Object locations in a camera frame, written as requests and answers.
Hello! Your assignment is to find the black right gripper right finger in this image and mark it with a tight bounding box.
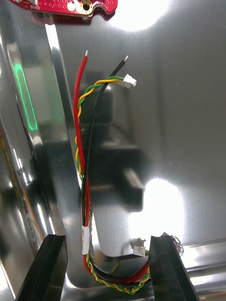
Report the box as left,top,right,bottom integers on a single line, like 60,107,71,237
148,232,201,301

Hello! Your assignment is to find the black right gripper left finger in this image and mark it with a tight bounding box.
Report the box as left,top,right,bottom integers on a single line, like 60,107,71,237
14,233,68,301

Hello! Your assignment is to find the steel tray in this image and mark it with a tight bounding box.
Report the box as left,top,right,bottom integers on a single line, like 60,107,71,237
0,0,226,301

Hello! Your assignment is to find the round red circuit board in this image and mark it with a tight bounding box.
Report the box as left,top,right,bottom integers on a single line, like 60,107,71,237
9,0,118,17

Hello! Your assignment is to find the red black green-yellow wire harness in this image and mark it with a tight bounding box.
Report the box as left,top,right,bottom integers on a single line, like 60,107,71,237
73,49,184,295

